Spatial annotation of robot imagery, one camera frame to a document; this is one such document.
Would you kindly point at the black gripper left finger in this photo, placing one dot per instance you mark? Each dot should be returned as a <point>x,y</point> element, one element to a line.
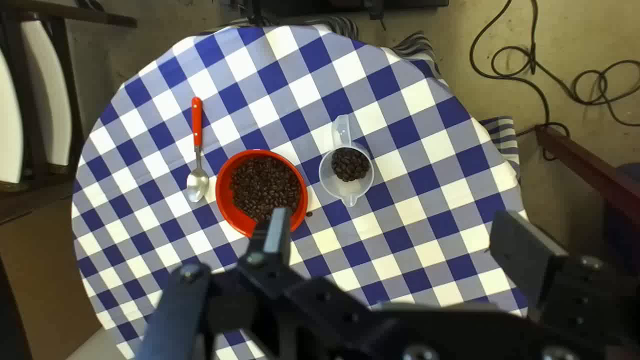
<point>268,241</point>

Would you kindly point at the white chair back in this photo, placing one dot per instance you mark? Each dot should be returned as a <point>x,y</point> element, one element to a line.
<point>41,86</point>

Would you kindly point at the dark wooden furniture edge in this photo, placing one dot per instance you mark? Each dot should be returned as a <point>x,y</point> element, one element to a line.
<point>587,166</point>

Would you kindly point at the red bowl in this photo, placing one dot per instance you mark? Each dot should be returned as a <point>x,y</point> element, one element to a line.
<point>227,200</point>

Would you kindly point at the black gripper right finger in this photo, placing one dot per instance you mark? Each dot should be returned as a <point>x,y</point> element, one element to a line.
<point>526,250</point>

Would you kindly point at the striped fabric rug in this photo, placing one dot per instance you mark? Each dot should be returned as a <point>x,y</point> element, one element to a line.
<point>500,132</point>

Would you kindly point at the dark brown beans heap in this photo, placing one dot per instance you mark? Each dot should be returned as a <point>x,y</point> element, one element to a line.
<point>262,187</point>
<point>351,165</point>

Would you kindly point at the blue white checkered tablecloth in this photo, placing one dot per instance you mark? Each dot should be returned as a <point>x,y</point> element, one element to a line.
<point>412,200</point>

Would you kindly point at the clear plastic measuring cup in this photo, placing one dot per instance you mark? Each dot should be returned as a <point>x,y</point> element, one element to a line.
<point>346,132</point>

